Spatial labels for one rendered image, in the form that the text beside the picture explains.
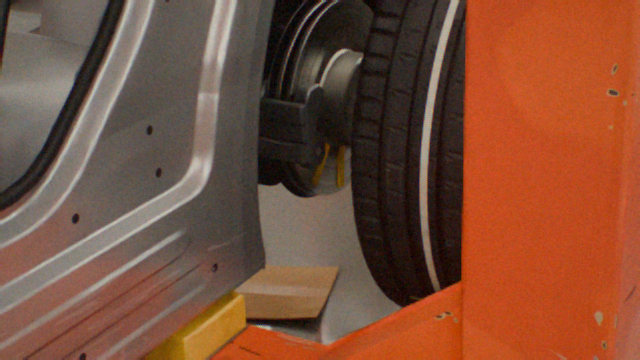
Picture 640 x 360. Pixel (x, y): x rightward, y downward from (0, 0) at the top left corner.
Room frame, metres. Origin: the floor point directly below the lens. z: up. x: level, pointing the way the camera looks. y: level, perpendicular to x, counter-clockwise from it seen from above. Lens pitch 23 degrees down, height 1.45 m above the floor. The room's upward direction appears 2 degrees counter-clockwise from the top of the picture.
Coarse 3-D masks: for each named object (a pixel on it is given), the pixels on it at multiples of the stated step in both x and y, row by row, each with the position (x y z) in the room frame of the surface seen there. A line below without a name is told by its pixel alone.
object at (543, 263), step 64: (512, 0) 1.03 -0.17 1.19; (576, 0) 1.00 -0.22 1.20; (512, 64) 1.03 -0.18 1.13; (576, 64) 0.99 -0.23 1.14; (512, 128) 1.02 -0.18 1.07; (576, 128) 0.99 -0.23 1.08; (512, 192) 1.02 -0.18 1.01; (576, 192) 0.99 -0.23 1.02; (512, 256) 1.02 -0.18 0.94; (576, 256) 0.99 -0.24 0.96; (512, 320) 1.02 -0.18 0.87; (576, 320) 0.99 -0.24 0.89
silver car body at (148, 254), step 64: (0, 0) 1.32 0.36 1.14; (64, 0) 1.55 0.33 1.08; (128, 0) 1.28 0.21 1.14; (192, 0) 1.34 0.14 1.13; (256, 0) 1.41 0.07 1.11; (0, 64) 1.30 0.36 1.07; (64, 64) 1.44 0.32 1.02; (128, 64) 1.24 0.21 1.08; (192, 64) 1.33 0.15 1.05; (256, 64) 1.40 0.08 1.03; (0, 128) 1.31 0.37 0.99; (64, 128) 1.16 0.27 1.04; (128, 128) 1.22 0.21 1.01; (192, 128) 1.32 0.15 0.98; (0, 192) 1.29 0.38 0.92; (64, 192) 1.13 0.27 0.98; (128, 192) 1.21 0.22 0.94; (192, 192) 1.28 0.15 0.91; (0, 256) 1.04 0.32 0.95; (64, 256) 1.11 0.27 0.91; (128, 256) 1.17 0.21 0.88; (192, 256) 1.26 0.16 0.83; (256, 256) 1.38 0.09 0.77; (0, 320) 1.00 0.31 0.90; (64, 320) 1.07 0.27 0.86; (128, 320) 1.16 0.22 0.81; (192, 320) 1.26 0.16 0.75
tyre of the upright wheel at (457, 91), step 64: (384, 0) 1.53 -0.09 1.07; (448, 0) 1.49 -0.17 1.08; (384, 64) 1.48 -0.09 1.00; (448, 64) 1.44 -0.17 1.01; (384, 128) 1.46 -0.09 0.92; (448, 128) 1.41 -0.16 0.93; (384, 192) 1.45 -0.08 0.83; (448, 192) 1.39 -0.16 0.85; (384, 256) 1.47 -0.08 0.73; (448, 256) 1.41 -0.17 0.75
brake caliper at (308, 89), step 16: (272, 96) 1.68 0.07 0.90; (304, 96) 1.64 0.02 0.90; (320, 96) 1.67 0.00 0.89; (272, 112) 1.65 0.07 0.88; (288, 112) 1.63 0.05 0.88; (304, 112) 1.63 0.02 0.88; (320, 112) 1.67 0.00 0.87; (272, 128) 1.66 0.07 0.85; (288, 128) 1.64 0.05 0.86; (304, 128) 1.63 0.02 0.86; (272, 144) 1.65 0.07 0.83; (288, 144) 1.64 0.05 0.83; (304, 144) 1.63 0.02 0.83; (320, 144) 1.67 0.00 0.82; (288, 160) 1.64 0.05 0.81; (304, 160) 1.63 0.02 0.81; (320, 160) 1.67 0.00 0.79
